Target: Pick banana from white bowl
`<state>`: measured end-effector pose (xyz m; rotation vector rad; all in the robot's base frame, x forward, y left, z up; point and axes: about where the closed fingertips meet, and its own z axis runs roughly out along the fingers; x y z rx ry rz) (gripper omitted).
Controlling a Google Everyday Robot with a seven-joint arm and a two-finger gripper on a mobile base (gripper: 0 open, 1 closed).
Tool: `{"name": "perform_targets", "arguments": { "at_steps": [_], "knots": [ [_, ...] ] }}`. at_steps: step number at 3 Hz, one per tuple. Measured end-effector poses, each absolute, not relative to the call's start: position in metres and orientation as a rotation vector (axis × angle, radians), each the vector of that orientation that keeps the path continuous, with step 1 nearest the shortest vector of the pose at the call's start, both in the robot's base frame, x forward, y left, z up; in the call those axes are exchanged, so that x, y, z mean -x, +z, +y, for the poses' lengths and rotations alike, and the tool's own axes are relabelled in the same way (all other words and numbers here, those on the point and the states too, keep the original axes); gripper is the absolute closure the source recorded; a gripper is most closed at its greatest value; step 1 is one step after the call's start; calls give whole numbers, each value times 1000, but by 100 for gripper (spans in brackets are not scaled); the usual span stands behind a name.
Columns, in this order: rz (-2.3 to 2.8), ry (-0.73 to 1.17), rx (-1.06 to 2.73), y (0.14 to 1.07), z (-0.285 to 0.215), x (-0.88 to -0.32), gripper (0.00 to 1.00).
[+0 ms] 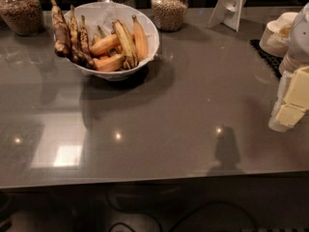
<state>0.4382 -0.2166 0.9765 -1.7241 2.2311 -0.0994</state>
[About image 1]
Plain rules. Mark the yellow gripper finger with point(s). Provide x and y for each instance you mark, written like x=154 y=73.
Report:
x=298 y=91
x=288 y=114

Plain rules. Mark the long spotted yellow banana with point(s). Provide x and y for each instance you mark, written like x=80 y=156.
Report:
x=127 y=43

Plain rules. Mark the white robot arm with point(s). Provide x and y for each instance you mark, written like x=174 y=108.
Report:
x=297 y=55

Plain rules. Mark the yellow banana far right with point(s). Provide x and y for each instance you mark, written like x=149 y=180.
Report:
x=140 y=39

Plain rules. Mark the yellow banana lower front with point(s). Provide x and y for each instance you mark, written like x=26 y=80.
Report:
x=110 y=64

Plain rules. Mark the yellow banana upper middle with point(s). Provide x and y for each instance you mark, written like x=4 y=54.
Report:
x=104 y=45

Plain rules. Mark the dark overripe banana right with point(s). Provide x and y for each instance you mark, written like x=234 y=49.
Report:
x=84 y=41

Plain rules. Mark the dark overripe banana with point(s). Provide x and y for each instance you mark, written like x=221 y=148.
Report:
x=77 y=55
x=61 y=31
x=84 y=41

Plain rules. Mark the white ceramic bowl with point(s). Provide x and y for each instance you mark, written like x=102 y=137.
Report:
x=99 y=17

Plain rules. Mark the dark overripe banana middle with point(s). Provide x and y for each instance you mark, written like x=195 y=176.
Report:
x=77 y=55

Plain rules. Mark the dark overripe banana left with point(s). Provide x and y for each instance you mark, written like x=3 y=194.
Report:
x=61 y=31

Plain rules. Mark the black mesh mat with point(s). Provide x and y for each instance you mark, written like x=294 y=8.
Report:
x=272 y=61

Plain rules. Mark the stack of white paper bowls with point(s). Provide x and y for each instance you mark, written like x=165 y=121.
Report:
x=274 y=41

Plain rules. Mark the white folded card stand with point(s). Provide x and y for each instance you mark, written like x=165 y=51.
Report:
x=227 y=12

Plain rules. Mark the glass jar right with grains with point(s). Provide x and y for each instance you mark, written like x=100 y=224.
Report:
x=169 y=15

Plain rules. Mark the glass jar with grains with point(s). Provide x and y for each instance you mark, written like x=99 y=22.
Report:
x=24 y=17
x=169 y=15

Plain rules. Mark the glass jar left with grains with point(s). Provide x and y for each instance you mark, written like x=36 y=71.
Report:
x=24 y=17

